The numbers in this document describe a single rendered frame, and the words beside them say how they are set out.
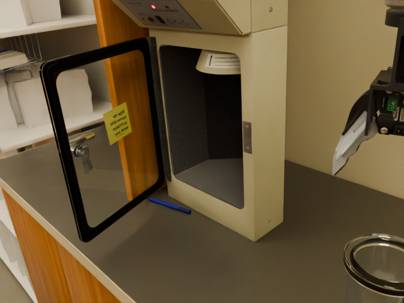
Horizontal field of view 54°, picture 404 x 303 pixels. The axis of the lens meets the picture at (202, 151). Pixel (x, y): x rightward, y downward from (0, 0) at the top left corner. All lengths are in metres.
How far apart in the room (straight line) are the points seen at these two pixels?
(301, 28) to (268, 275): 0.70
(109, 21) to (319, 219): 0.70
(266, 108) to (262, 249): 0.32
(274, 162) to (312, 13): 0.48
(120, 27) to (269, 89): 0.40
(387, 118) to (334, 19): 0.75
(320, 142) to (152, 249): 0.62
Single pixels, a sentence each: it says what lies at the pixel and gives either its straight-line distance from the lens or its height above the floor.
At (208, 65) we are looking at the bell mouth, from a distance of 0.87.
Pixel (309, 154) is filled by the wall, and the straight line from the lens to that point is 1.30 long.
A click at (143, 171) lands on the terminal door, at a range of 1.01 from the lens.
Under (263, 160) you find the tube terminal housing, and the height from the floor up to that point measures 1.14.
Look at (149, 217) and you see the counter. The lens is 1.06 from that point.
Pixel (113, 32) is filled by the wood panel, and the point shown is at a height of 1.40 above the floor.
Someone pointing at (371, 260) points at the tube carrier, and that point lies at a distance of 0.63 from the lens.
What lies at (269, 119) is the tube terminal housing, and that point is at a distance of 0.84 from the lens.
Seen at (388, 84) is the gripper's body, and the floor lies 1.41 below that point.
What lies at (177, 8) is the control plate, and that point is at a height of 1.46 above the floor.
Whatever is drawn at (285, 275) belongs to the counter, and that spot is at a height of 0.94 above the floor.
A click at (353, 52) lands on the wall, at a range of 1.14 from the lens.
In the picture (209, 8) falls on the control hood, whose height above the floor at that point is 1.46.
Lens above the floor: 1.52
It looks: 25 degrees down
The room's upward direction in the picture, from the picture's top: 4 degrees counter-clockwise
